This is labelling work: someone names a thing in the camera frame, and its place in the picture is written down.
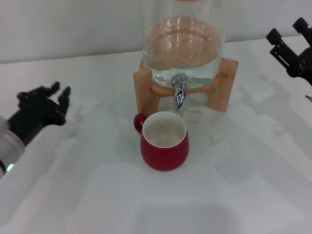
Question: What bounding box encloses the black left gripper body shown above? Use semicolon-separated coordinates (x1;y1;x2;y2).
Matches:
7;97;66;147

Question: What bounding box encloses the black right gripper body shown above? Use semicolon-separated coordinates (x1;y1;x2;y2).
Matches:
295;46;312;86

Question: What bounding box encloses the red ceramic cup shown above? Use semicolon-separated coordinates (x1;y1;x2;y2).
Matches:
133;111;191;172

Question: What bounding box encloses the chrome faucet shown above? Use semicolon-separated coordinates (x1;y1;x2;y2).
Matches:
170;72;213;111

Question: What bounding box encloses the wooden dispenser stand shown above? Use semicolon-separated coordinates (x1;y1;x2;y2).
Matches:
133;57;239;117

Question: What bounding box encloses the glass water dispenser jar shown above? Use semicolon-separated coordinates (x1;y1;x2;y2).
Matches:
141;0;231;88

